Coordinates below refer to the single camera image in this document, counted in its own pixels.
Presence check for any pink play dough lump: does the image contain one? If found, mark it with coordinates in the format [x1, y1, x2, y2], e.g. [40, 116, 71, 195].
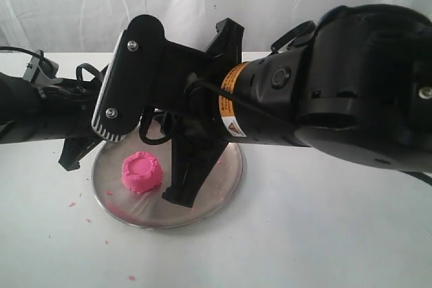
[121, 151, 163, 194]

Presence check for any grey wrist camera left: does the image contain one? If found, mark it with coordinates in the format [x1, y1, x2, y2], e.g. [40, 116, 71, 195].
[23, 57, 59, 85]

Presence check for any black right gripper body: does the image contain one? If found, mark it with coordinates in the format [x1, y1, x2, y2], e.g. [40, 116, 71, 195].
[158, 58, 237, 154]

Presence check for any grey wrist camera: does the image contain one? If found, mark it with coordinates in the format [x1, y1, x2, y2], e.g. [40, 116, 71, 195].
[90, 14, 217, 143]
[23, 57, 59, 85]

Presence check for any round steel plate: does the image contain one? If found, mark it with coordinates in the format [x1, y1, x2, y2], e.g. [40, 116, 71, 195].
[91, 130, 244, 229]

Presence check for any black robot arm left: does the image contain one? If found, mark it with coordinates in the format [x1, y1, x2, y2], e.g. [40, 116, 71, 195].
[1, 74, 102, 171]

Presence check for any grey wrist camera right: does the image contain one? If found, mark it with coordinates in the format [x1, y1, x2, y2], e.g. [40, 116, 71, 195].
[90, 14, 217, 143]

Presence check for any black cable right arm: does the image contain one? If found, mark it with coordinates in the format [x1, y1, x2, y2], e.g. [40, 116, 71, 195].
[138, 78, 298, 147]

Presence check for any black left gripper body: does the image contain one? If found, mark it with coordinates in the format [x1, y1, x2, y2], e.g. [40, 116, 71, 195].
[40, 78, 102, 139]

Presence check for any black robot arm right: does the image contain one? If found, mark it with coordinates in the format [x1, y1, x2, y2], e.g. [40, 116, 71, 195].
[163, 5, 431, 207]

